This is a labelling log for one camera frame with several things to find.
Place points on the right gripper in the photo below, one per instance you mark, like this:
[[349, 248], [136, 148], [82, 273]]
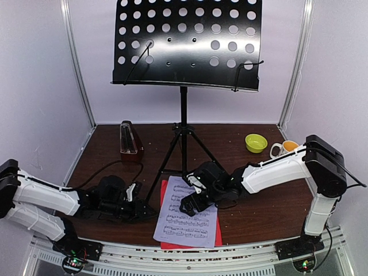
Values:
[[186, 201]]

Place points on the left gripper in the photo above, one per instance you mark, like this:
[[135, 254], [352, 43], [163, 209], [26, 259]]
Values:
[[138, 210]]

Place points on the white sheet music page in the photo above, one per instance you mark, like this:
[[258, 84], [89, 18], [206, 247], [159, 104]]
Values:
[[176, 227]]

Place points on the black music stand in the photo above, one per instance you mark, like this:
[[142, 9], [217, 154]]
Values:
[[188, 43]]

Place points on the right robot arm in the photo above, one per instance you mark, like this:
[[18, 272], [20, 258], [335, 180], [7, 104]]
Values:
[[314, 159]]

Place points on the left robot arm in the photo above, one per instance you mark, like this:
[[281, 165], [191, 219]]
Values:
[[23, 196]]

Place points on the red paper sheet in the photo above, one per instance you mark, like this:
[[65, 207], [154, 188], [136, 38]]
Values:
[[170, 246]]

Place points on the brown wooden metronome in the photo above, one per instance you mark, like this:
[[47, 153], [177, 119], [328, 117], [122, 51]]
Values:
[[131, 147]]

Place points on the green bowl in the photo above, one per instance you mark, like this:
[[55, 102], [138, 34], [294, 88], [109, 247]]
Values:
[[255, 143]]

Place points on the white patterned mug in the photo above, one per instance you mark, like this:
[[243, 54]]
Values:
[[286, 147]]

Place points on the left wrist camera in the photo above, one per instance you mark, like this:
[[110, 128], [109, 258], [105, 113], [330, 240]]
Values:
[[132, 191]]

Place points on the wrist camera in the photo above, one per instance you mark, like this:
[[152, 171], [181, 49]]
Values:
[[195, 182], [132, 191]]

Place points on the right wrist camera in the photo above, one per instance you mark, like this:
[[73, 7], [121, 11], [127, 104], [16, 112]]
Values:
[[195, 182]]

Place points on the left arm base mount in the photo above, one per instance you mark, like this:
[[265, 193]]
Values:
[[77, 255]]

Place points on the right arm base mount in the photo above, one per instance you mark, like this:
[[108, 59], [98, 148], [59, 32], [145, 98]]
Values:
[[302, 253]]

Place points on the aluminium front rail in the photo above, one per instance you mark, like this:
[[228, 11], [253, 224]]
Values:
[[243, 259]]

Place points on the right aluminium corner post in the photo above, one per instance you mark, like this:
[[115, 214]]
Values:
[[302, 49]]

